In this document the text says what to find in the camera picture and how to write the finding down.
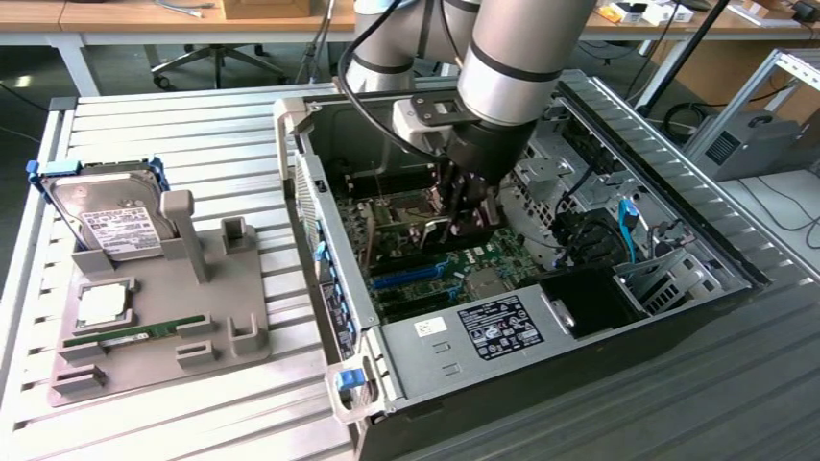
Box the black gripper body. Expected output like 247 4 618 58
444 118 542 196

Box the green graphics card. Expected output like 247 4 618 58
362 210 499 279

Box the silver disk bay cage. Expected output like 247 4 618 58
511 90 642 231

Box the black RAM slot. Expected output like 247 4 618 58
344 164 443 194

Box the CPU socket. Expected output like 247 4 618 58
378 190 443 227

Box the green motherboard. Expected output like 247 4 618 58
326 160 559 324

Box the grey chipset heatsink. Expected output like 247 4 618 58
467 267 516 300

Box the black expansion slot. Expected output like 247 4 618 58
382 298 466 322
376 286 460 309

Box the wooden desk with clutter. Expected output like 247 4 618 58
575 0 820 61

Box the yellow small box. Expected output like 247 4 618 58
606 1 650 26

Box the black slanted pole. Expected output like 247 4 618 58
632 0 734 116

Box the blue card retainer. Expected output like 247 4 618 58
312 241 358 348

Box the silver perforated disk bay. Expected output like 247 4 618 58
611 247 716 318

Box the grey metal box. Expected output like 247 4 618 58
703 112 820 182

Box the grey power supply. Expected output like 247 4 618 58
376 282 582 402

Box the brown cardboard box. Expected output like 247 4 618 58
220 0 322 21

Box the office chair base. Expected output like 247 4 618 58
150 41 290 91

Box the white side table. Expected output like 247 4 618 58
714 167 820 276

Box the black open PC case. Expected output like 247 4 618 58
274 76 771 461

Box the grey parts rack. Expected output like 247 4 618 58
48 189 278 410

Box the silver hard disk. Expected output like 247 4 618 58
46 165 180 264

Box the wooden desk with white legs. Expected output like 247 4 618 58
0 0 358 97

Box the green RAM stick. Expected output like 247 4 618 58
62 315 212 350

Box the blue disk caddy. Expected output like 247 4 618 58
23 156 172 212

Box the silver CPU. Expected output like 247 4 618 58
75 282 130 324

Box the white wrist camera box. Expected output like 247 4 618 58
388 92 474 156

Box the black cable bundle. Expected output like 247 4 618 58
548 209 628 271

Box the blue disk wire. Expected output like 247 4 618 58
616 195 643 265

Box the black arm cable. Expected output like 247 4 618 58
335 0 454 162

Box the coiled black cable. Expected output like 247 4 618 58
662 99 714 141

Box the aluminium profile frame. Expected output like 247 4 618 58
683 46 820 162

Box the grey loose cable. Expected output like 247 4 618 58
155 0 218 19

